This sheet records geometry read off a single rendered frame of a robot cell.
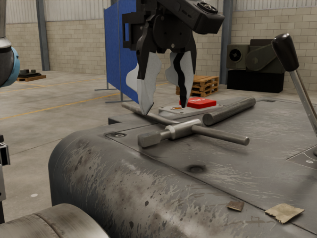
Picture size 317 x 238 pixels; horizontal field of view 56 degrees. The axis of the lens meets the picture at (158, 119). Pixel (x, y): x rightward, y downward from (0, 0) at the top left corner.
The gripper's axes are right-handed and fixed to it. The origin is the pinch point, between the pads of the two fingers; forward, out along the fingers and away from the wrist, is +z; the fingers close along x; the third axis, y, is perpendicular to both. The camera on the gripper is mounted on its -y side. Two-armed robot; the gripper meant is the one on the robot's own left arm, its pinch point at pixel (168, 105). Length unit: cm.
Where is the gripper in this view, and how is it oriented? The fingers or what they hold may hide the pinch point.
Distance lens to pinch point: 46.4
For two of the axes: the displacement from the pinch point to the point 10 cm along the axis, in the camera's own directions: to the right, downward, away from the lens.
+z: 0.0, 9.7, 2.5
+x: -7.7, 1.6, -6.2
